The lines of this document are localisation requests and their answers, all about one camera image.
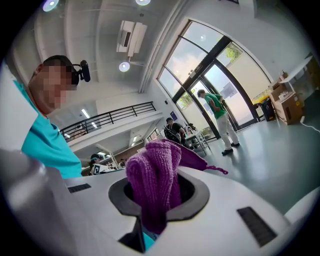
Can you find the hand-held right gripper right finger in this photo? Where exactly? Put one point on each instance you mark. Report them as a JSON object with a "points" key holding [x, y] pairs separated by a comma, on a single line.
{"points": [[215, 225]]}

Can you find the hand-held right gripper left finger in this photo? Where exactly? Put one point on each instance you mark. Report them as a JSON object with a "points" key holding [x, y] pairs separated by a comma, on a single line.
{"points": [[95, 215]]}

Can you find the purple cloth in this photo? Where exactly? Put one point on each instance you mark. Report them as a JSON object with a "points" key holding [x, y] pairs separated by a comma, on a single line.
{"points": [[152, 180]]}

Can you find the person's teal shirt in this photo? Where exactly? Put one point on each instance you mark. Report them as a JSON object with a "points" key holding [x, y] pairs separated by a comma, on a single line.
{"points": [[50, 147]]}

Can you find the white table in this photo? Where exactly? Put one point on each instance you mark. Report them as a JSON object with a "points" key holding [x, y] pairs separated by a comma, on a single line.
{"points": [[197, 136]]}

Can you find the black balcony railing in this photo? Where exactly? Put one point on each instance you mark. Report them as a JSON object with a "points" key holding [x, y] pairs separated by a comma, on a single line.
{"points": [[110, 117]]}

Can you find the black waste bin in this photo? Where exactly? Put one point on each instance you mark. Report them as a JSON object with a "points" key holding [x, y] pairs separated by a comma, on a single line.
{"points": [[267, 110]]}

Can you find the large cardboard box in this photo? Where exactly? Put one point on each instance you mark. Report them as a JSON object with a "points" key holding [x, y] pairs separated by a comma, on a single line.
{"points": [[287, 110]]}

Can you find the person's head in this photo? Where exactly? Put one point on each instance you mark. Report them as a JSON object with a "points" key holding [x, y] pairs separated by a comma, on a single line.
{"points": [[50, 85]]}

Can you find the small cardboard box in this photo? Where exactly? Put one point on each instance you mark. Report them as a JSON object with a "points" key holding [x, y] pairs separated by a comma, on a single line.
{"points": [[278, 91]]}

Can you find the round ceiling light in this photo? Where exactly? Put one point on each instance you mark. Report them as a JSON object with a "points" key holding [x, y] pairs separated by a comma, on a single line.
{"points": [[124, 66], [50, 3], [143, 2]]}

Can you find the black-framed glass door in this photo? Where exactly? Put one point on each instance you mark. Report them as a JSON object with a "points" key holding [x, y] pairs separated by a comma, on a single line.
{"points": [[210, 65]]}

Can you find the white shelf unit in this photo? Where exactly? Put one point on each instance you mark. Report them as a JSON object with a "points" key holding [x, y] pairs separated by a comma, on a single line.
{"points": [[300, 72]]}

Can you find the white ceiling air conditioner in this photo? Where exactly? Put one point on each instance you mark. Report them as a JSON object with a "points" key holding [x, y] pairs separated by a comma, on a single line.
{"points": [[131, 37]]}

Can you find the blue wall sign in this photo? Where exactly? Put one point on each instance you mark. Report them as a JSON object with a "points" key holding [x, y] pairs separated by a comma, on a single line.
{"points": [[174, 116]]}

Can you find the black head-mounted camera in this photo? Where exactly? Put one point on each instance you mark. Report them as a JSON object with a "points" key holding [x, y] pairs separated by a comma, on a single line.
{"points": [[85, 71]]}

